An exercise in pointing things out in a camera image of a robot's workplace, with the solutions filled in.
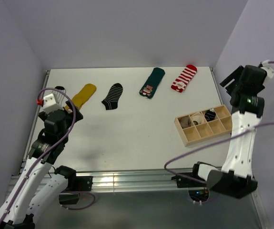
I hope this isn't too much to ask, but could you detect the black vertical-striped ankle sock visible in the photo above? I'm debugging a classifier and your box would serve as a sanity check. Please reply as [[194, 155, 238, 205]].
[[204, 108, 216, 122]]

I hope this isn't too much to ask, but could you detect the cream and brown sock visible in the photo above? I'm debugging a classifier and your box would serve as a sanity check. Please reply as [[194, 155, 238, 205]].
[[191, 112, 206, 125]]

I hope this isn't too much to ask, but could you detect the tan sock with maroon stripes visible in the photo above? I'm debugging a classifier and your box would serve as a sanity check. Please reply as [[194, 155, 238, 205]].
[[179, 116, 192, 129]]

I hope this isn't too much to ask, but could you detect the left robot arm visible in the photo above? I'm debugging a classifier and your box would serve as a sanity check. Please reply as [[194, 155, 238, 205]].
[[0, 99, 83, 229]]

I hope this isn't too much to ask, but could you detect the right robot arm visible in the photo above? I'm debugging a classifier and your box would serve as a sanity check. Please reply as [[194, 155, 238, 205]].
[[190, 65, 268, 199]]

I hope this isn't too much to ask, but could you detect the mustard yellow sock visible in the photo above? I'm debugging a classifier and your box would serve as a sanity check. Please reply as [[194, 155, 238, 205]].
[[71, 83, 97, 110]]

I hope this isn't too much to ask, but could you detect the white black vertical-striped sock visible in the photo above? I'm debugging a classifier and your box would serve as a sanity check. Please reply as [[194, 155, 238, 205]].
[[54, 86, 66, 105]]

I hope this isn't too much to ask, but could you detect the black horizontal-striped ankle sock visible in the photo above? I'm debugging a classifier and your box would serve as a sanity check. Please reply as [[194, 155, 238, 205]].
[[101, 83, 123, 110]]

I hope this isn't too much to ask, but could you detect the wooden compartment tray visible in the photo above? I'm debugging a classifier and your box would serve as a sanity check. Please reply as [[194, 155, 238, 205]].
[[174, 104, 232, 146]]

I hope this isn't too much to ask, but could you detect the red white striped santa sock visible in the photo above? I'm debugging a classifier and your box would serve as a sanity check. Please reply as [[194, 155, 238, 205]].
[[171, 64, 197, 93]]

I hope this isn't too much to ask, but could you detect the dark green reindeer sock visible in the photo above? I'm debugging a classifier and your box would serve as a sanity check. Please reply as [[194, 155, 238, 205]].
[[139, 67, 165, 99]]

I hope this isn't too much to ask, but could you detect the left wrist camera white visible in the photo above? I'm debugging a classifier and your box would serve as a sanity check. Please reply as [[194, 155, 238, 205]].
[[37, 93, 62, 114]]

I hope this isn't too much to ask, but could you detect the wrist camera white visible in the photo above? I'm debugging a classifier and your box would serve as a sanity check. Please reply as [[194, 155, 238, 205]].
[[37, 93, 62, 114], [258, 60, 274, 82]]

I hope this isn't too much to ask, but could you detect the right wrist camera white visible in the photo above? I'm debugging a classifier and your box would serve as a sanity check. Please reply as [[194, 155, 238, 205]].
[[258, 60, 274, 82]]

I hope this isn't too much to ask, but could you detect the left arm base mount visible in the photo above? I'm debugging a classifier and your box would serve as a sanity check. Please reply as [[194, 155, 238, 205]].
[[58, 176, 93, 206]]

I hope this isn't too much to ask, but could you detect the aluminium table frame rail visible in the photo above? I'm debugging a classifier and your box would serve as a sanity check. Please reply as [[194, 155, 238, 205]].
[[7, 167, 258, 196]]

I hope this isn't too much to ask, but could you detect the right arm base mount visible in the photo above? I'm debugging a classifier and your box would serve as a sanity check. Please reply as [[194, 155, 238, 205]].
[[171, 171, 213, 203]]

